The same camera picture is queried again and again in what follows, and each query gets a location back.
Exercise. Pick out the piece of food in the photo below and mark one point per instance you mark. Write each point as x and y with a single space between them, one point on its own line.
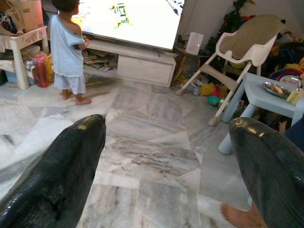
277 89

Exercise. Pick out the green artificial Christmas tree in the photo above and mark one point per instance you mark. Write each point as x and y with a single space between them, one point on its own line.
232 21

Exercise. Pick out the light blue plastic basin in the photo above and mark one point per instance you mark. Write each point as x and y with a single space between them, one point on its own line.
12 77

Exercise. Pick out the green toy ball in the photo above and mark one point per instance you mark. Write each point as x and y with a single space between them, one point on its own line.
213 101

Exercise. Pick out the white wooden television stand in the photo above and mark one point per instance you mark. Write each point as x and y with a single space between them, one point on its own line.
145 67

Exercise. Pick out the large flat screen television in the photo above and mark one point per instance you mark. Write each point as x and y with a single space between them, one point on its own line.
142 23

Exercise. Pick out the white box-shaped device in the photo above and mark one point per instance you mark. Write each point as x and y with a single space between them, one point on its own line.
194 43

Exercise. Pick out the white plastic side table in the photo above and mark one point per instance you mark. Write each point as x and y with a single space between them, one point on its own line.
21 41

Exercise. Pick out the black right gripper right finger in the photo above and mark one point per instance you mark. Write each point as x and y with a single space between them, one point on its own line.
270 171

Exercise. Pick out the person's bare foot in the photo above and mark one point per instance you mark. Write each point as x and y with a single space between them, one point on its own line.
240 217

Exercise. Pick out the person's leg in dark trousers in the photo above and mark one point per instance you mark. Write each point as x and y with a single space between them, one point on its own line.
297 135

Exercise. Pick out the light blue plastic table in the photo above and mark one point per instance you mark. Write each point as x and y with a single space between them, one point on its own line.
259 99

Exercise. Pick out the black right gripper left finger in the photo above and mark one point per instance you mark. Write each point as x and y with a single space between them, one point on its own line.
59 171

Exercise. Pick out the pale yellow cup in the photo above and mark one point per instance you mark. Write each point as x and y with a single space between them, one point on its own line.
294 97

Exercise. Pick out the small wooden side table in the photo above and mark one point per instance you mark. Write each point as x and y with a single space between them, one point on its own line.
184 53

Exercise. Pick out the round red and blue toy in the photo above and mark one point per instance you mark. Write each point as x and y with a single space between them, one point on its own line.
285 74

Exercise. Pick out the yellow plastic bag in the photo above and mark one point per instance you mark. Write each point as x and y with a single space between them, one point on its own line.
49 67

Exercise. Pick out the brown cardboard box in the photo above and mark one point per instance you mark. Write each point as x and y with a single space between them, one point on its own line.
31 14

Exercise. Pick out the red drinking bottle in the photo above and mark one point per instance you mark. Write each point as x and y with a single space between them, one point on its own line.
41 71

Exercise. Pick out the pile of children's books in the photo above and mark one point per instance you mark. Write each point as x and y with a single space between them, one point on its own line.
95 60

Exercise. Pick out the round metal plate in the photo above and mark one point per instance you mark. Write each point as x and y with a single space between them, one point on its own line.
268 87

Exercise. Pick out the small child in blue clothes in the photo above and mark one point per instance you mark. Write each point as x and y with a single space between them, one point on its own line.
64 50

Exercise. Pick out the white baby high chair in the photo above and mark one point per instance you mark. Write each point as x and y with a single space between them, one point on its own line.
247 38

